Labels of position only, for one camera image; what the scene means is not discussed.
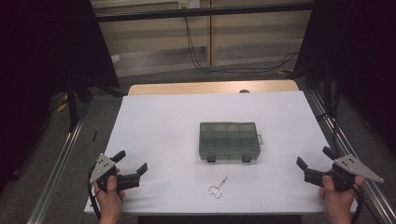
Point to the white table mat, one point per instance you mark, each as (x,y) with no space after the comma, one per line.
(168,130)

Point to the metal floor rail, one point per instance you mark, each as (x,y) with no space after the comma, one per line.
(56,174)
(373,193)

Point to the black curtain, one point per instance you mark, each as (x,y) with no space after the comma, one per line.
(358,62)
(40,62)

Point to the small dark round object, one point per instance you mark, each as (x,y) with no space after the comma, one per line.
(244,91)

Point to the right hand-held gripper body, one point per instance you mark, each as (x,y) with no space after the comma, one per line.
(351,166)

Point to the black metal stand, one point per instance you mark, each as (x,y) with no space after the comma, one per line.
(72,105)

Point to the small white wall box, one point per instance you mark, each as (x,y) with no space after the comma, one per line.
(115,58)

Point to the person's right hand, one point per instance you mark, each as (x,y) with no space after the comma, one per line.
(339,203)

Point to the wooden table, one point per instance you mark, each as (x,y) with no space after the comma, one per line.
(186,88)

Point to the white wall socket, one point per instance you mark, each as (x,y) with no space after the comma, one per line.
(189,3)

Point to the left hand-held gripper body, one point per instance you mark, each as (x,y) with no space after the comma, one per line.
(102,166)

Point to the person's left hand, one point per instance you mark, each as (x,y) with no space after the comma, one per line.
(110,202)

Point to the small silver scissors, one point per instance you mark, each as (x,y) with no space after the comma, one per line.
(217,189)

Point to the black horizontal bar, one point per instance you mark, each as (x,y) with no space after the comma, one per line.
(202,12)

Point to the grey transparent compartment box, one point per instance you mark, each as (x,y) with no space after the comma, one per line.
(229,140)

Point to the small black floor strip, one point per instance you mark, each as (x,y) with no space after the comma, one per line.
(95,135)

